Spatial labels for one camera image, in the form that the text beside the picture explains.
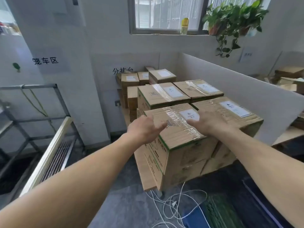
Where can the person's left forearm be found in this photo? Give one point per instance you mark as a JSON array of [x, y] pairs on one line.
[[71, 182]]

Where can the yellow bottle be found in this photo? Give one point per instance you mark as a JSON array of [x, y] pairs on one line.
[[184, 26]]

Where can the heap of brown cartons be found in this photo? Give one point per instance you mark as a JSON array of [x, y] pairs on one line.
[[289, 72]]

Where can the green plastic crate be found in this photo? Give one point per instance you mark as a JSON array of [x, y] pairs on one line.
[[221, 211]]

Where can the blue plastic crate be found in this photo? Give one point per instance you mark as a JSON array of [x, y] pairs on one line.
[[192, 220]]

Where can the dark blue plastic bin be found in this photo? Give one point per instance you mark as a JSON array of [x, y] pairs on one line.
[[251, 206]]

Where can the green potted trailing plant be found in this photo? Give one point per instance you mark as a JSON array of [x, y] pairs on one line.
[[232, 16]]

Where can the person's left hand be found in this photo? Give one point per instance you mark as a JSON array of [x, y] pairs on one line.
[[142, 130]]

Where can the person's right forearm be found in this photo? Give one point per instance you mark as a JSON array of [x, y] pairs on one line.
[[261, 168]]

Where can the pile of parcels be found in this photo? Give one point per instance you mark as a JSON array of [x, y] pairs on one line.
[[164, 97]]

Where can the white paper wall notice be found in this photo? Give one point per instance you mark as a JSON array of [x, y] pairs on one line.
[[247, 55]]

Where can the green popsicle wall hook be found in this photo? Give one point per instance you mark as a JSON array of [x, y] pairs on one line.
[[16, 66]]

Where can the grey wall socket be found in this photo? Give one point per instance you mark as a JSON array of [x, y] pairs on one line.
[[117, 103]]

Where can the white partition board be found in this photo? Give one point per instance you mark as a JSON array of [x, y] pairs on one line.
[[280, 109]]

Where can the large labelled cardboard box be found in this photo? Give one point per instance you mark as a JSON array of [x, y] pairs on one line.
[[180, 140], [185, 175]]

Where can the dark-framed window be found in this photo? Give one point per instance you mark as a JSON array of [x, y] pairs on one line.
[[166, 11]]

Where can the person's right hand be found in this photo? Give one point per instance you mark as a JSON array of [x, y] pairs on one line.
[[209, 123]]

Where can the wall sign with black characters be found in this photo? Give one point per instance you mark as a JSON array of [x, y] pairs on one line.
[[45, 61]]

